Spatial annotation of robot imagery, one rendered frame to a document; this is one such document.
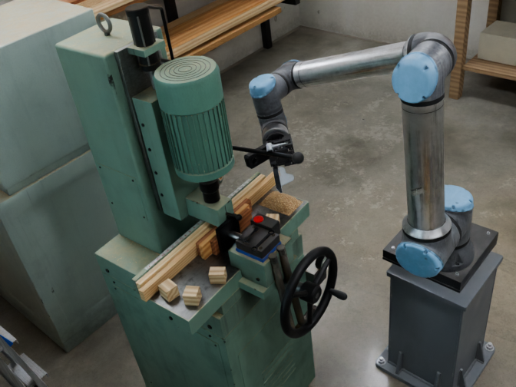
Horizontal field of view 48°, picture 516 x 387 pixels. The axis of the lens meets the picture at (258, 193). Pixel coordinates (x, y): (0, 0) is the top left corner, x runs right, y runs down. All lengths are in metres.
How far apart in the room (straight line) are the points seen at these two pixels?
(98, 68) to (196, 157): 0.35
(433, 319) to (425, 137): 0.83
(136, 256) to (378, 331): 1.21
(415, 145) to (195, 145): 0.60
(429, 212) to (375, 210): 1.54
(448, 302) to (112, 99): 1.29
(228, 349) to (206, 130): 0.70
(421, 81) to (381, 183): 2.02
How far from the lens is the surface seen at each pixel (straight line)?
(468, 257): 2.14
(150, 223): 1.91
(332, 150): 3.83
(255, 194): 1.94
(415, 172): 1.71
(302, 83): 1.97
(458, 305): 2.11
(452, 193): 2.03
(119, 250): 2.06
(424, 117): 1.61
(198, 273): 1.74
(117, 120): 1.71
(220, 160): 1.62
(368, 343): 2.67
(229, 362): 1.90
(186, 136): 1.57
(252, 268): 1.68
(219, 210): 1.74
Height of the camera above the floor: 2.09
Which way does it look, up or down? 37 degrees down
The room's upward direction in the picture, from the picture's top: 8 degrees counter-clockwise
